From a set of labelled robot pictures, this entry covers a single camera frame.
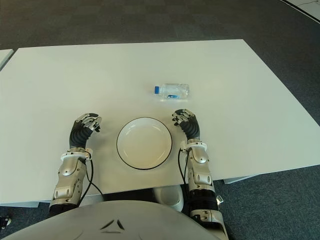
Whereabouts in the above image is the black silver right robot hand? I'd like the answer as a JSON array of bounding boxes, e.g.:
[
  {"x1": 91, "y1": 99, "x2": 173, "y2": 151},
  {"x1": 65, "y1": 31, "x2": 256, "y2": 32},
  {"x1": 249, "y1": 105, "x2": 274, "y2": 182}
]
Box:
[{"x1": 171, "y1": 108, "x2": 202, "y2": 143}]

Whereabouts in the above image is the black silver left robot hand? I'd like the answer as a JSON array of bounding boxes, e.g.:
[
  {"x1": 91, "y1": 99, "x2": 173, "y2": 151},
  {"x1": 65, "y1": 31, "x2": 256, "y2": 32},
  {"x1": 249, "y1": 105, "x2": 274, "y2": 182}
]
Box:
[{"x1": 68, "y1": 112, "x2": 104, "y2": 152}]

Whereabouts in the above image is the clear bottle with blue cap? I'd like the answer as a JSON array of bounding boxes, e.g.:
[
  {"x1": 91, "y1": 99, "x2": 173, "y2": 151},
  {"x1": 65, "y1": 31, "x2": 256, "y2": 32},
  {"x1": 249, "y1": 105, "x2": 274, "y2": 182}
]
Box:
[{"x1": 152, "y1": 82, "x2": 191, "y2": 101}]

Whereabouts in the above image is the white plate with black rim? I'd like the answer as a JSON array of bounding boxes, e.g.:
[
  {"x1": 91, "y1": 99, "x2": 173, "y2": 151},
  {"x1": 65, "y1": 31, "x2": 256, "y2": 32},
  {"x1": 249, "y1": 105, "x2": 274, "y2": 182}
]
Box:
[{"x1": 116, "y1": 116, "x2": 173, "y2": 171}]

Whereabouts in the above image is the black support column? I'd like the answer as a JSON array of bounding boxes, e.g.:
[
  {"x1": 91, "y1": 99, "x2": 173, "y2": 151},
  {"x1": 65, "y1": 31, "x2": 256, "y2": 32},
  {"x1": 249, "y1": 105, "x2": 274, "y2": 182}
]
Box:
[{"x1": 181, "y1": 184, "x2": 192, "y2": 213}]

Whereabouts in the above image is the white table foot beam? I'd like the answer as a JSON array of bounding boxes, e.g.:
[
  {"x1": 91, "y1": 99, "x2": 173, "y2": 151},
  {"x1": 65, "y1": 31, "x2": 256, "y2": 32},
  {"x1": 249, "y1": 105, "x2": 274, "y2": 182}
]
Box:
[
  {"x1": 0, "y1": 199, "x2": 40, "y2": 208},
  {"x1": 223, "y1": 174, "x2": 256, "y2": 185}
]

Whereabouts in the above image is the white robot waist part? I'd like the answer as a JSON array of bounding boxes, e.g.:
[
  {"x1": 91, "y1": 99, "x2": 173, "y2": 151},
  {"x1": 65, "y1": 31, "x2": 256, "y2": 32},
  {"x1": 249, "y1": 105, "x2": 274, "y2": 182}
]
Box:
[{"x1": 152, "y1": 186, "x2": 185, "y2": 213}]

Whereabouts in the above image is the grey robot torso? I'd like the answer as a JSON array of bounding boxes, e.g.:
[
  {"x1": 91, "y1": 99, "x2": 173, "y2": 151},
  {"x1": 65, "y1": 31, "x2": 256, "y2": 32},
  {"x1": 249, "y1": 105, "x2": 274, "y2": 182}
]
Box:
[{"x1": 2, "y1": 199, "x2": 221, "y2": 240}]

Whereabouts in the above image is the white side table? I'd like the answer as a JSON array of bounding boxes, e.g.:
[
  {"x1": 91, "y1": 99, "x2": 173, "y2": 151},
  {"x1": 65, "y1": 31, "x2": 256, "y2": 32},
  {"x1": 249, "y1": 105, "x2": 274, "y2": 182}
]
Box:
[{"x1": 0, "y1": 48, "x2": 14, "y2": 72}]

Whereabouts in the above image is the black stand with caster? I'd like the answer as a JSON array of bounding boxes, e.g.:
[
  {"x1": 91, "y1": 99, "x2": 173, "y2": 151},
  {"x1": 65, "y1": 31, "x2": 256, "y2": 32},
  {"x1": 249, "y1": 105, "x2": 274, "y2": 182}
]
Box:
[{"x1": 0, "y1": 209, "x2": 13, "y2": 230}]

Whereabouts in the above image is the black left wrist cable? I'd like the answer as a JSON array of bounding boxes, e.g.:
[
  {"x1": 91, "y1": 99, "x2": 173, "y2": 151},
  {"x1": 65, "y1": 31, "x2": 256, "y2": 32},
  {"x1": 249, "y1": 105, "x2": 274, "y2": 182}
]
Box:
[{"x1": 79, "y1": 149, "x2": 104, "y2": 204}]

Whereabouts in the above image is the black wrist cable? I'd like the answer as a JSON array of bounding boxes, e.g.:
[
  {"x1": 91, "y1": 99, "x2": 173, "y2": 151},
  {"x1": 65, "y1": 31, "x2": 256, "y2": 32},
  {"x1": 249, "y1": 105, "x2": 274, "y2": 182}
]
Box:
[
  {"x1": 79, "y1": 149, "x2": 104, "y2": 204},
  {"x1": 177, "y1": 147, "x2": 191, "y2": 186}
]

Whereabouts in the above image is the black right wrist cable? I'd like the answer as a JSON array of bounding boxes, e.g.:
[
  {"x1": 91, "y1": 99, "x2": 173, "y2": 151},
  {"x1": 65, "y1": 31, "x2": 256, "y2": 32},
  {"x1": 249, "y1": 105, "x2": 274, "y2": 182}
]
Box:
[{"x1": 177, "y1": 147, "x2": 191, "y2": 186}]

